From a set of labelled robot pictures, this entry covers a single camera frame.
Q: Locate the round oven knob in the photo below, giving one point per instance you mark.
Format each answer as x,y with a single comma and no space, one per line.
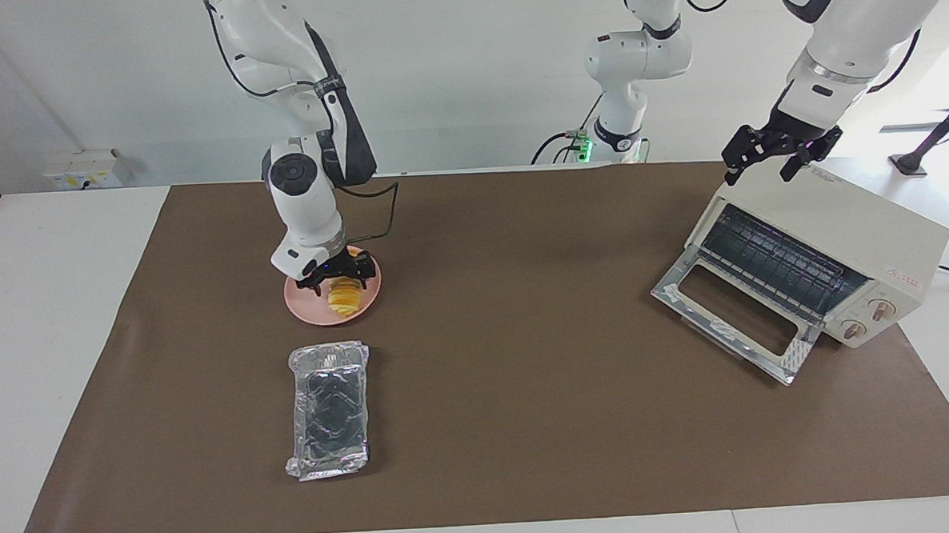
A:
854,330
883,309

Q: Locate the sliced yellow bread loaf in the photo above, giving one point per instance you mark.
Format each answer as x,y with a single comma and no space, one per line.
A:
344,300

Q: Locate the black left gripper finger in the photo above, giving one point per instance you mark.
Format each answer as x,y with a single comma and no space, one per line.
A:
794,164
735,172

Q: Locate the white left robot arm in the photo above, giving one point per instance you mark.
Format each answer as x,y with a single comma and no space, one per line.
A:
864,17

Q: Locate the brown table mat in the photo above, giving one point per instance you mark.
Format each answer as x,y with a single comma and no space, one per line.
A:
529,416

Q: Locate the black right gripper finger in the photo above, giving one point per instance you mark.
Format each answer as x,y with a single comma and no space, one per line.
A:
363,281
318,288

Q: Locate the cream toaster oven body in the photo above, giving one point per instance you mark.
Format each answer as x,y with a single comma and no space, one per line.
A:
865,225

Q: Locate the white wall socket box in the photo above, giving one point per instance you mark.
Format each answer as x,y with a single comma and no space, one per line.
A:
86,167

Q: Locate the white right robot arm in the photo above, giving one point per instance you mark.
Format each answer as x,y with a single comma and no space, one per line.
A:
303,202

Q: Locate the black camera stand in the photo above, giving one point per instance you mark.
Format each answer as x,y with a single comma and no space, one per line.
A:
910,163

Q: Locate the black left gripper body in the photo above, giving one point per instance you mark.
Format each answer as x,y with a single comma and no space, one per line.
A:
781,137

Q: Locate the glass oven door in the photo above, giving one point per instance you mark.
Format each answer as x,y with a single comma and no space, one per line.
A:
799,356

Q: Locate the pink round plate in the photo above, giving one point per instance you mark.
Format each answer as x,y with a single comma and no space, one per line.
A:
304,306

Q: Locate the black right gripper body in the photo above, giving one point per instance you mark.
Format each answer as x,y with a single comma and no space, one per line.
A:
342,266

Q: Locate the silver foil baking tray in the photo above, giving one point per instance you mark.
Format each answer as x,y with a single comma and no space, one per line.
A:
328,409

